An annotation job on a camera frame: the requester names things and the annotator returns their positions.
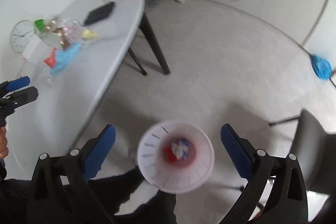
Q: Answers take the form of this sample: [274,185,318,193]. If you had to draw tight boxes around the silver foil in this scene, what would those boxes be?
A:
[171,140,189,160]

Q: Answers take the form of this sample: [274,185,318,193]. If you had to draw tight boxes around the clear printed plastic bag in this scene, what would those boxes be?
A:
[57,18,86,45]

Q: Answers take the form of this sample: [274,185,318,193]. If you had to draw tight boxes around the yellow paper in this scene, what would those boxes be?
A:
[81,28,98,40]

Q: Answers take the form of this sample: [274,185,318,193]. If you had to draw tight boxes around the black foam mesh sheet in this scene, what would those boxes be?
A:
[82,2,116,26]

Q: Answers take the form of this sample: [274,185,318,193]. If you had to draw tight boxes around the white slotted trash bin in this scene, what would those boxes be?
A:
[137,121,215,194]

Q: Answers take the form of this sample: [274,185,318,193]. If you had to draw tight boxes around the person's left hand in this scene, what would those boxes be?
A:
[0,127,9,159]

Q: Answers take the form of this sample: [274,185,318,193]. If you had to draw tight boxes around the white paper card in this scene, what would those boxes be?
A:
[22,35,45,63]

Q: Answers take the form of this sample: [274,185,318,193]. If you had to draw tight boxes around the person's dark trouser legs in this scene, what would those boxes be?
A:
[1,167,177,223]

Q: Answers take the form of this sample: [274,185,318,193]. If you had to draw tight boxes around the gold glitter wrapper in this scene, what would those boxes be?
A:
[54,26,70,51]

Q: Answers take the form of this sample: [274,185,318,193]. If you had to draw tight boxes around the green crumpled wrapper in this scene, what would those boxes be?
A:
[34,19,45,32]

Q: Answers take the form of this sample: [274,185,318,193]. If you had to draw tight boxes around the clear plastic box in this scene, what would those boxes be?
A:
[36,16,63,51]

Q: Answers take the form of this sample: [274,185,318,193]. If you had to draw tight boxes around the grey chair at right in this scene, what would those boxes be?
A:
[269,107,336,196]

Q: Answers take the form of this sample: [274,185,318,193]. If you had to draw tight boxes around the blue mop head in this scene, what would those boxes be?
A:
[310,55,333,80]

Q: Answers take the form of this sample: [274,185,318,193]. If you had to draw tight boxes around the black table legs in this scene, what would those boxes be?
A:
[127,12,170,76]

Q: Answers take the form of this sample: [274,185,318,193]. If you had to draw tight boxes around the white round wall clock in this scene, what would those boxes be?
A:
[10,20,36,53]

